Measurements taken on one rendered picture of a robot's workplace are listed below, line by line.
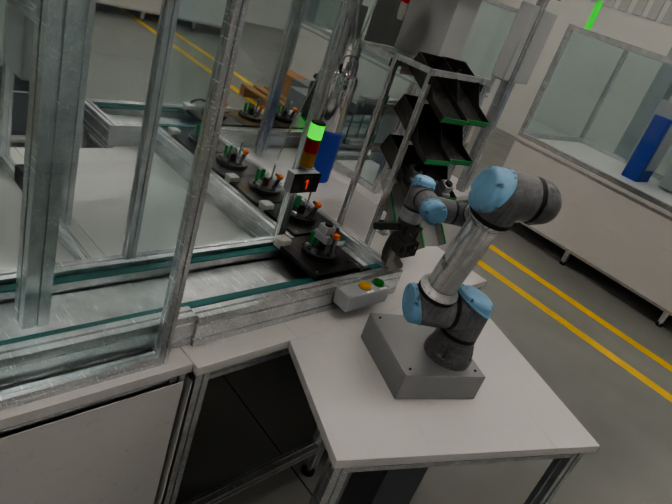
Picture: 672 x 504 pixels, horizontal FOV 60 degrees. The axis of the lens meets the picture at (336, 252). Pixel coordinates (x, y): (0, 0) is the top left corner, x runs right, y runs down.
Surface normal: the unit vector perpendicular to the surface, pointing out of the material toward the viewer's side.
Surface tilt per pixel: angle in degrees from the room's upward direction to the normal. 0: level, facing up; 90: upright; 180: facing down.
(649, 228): 90
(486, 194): 81
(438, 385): 90
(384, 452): 0
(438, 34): 90
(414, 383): 90
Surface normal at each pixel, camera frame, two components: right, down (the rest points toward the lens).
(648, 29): -0.74, 0.08
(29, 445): 0.66, 0.51
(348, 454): 0.30, -0.85
